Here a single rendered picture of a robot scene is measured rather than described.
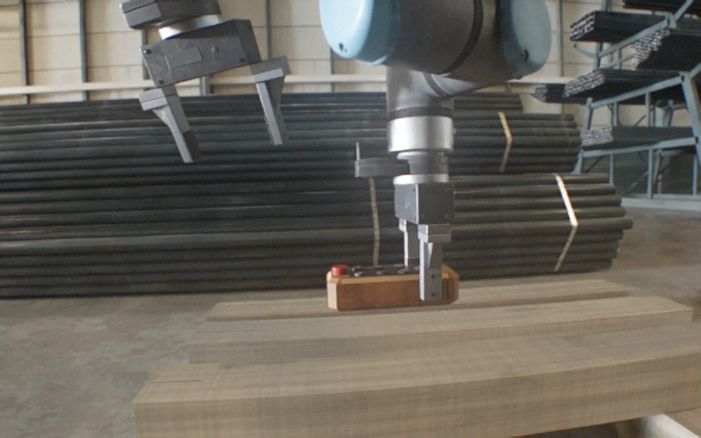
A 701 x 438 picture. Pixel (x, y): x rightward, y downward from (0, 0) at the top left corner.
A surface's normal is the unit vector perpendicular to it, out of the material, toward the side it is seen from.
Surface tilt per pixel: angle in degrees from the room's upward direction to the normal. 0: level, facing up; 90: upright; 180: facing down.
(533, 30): 90
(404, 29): 131
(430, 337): 90
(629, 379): 90
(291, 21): 90
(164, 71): 114
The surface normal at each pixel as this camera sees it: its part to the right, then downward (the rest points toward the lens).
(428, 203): 0.08, 0.08
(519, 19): 0.58, 0.05
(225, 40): -0.11, 0.48
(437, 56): 0.26, 0.92
